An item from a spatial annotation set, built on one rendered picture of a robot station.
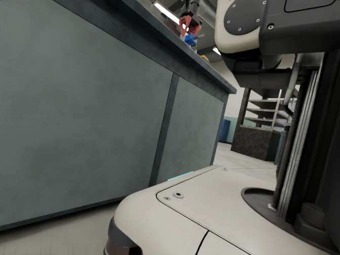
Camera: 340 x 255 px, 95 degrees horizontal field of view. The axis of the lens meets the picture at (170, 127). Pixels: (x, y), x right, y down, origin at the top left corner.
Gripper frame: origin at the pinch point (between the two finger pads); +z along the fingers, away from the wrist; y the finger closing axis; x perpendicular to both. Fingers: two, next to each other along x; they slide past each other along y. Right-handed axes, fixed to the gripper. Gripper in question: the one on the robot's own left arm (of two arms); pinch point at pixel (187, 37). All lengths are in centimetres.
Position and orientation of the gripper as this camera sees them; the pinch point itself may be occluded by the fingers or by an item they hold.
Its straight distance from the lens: 87.1
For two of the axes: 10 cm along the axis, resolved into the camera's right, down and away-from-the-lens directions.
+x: 6.5, 1.7, -7.4
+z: -2.1, 9.8, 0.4
